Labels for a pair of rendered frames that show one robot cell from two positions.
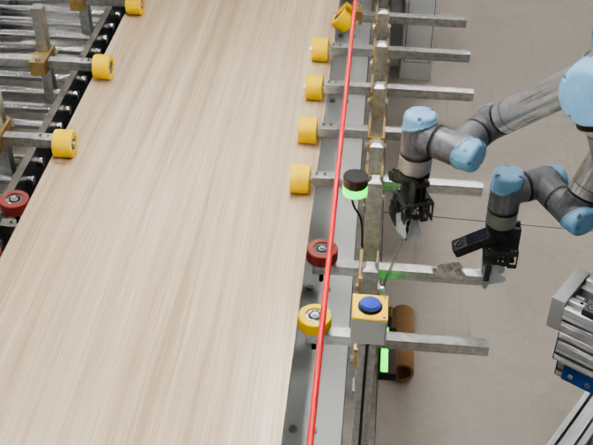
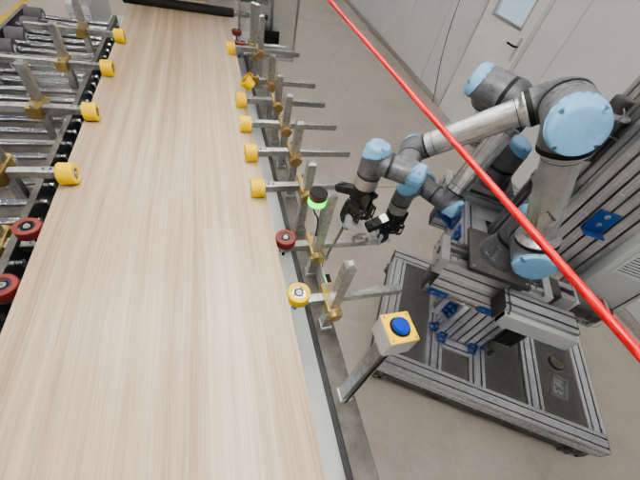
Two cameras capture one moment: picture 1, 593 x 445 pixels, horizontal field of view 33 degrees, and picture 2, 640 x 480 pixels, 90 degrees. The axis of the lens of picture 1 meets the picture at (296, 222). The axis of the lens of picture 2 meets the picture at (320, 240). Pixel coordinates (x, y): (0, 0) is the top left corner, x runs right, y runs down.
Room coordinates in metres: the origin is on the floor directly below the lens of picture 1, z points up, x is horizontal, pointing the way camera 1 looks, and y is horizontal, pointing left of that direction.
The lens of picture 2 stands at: (1.20, 0.24, 1.83)
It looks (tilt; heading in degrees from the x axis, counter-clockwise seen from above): 47 degrees down; 329
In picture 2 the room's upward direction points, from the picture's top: 16 degrees clockwise
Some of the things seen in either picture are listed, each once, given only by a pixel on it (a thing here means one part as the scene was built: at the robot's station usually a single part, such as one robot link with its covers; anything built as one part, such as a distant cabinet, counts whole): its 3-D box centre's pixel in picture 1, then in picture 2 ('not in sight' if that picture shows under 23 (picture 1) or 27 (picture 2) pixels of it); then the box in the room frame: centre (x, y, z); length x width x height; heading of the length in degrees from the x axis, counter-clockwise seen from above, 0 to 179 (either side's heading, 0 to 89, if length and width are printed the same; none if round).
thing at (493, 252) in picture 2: not in sight; (507, 247); (1.63, -0.79, 1.09); 0.15 x 0.15 x 0.10
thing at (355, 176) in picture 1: (354, 212); (313, 215); (1.92, -0.14, 1.06); 0.06 x 0.06 x 0.22; 85
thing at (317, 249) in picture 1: (321, 263); (284, 245); (1.97, -0.07, 0.85); 0.08 x 0.08 x 0.11
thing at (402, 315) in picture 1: (402, 342); not in sight; (2.51, -0.38, 0.04); 0.30 x 0.08 x 0.08; 175
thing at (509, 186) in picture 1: (506, 190); (406, 190); (1.93, -0.50, 1.12); 0.09 x 0.08 x 0.11; 113
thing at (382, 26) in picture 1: (379, 75); (276, 115); (2.91, -0.27, 0.88); 0.03 x 0.03 x 0.48; 85
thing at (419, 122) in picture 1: (419, 133); (374, 160); (1.87, -0.27, 1.32); 0.09 x 0.08 x 0.11; 51
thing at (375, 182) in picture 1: (370, 254); (319, 239); (1.92, -0.19, 0.93); 0.03 x 0.03 x 0.48; 85
